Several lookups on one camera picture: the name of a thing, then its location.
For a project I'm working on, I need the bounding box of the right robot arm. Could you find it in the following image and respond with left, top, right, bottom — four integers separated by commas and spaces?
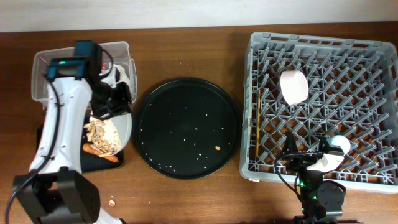
274, 132, 351, 224

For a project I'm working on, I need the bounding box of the clear plastic bin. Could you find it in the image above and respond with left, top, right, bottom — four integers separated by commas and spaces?
31, 41, 137, 110

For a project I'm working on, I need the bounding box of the peanut shells and rice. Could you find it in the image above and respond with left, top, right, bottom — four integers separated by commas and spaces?
83, 116, 122, 155

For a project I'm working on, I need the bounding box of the orange carrot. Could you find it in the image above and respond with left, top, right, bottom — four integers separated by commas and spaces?
83, 143, 119, 163

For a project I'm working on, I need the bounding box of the white napkin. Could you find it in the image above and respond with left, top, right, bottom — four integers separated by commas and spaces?
103, 65, 130, 88

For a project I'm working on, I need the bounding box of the black rectangular tray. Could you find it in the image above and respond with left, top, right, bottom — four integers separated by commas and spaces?
80, 114, 132, 173

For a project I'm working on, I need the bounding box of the red snack wrapper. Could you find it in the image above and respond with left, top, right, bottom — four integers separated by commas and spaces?
101, 61, 106, 71

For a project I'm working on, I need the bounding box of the grey dishwasher rack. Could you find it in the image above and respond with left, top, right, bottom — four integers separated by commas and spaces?
239, 32, 397, 194

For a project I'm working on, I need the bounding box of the wooden chopstick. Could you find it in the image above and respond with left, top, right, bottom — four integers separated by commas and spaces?
249, 102, 255, 139
255, 89, 261, 159

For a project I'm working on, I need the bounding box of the round black tray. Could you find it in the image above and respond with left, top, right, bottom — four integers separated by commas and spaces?
133, 78, 241, 180

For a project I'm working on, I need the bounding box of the light blue cup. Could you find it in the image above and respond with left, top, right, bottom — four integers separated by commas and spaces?
327, 135, 351, 154

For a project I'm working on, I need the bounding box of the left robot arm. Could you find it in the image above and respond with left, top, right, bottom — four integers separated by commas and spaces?
11, 40, 134, 223

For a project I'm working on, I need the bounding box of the grey plate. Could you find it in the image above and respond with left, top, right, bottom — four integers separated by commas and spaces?
90, 111, 133, 156

